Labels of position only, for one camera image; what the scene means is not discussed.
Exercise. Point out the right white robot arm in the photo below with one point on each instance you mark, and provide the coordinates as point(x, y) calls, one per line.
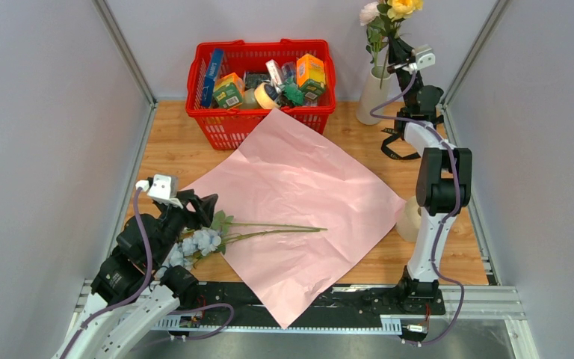
point(445, 175)

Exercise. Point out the blue box in basket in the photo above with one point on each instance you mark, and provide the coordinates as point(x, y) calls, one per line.
point(212, 74)

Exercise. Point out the red plastic shopping basket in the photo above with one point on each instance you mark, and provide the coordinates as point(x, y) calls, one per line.
point(227, 129)

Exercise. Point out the pink white flower stem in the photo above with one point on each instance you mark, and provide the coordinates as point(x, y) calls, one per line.
point(371, 18)

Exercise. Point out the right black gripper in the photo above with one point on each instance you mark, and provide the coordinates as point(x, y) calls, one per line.
point(400, 52)

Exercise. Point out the green plastic item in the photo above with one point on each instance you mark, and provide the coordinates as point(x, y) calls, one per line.
point(292, 95)

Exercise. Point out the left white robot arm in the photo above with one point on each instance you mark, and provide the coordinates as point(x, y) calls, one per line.
point(139, 284)

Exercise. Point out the purple pink wrapping paper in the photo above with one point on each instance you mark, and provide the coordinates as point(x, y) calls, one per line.
point(297, 176)

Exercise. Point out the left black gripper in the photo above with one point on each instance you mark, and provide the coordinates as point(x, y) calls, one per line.
point(205, 206)

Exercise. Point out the white packet in basket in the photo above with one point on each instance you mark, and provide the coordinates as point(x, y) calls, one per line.
point(276, 74)

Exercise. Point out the blue flower stem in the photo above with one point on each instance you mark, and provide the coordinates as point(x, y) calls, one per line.
point(194, 245)

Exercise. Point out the black printed ribbon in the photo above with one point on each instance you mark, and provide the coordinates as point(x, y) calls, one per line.
point(396, 143)

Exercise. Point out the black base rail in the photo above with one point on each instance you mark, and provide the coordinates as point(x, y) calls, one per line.
point(336, 307)

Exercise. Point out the orange green box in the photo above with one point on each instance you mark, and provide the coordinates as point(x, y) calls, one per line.
point(311, 76)

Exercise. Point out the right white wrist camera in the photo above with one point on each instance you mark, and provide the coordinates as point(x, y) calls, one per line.
point(420, 58)

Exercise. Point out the green yellow box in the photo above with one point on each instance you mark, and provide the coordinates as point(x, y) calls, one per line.
point(228, 91)

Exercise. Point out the masking tape roll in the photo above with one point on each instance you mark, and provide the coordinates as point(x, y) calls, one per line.
point(267, 96)

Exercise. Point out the yellow flower stem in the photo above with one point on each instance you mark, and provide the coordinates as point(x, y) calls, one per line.
point(392, 14)

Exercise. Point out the beige cylindrical vase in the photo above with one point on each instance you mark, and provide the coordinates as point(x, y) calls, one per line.
point(375, 92)

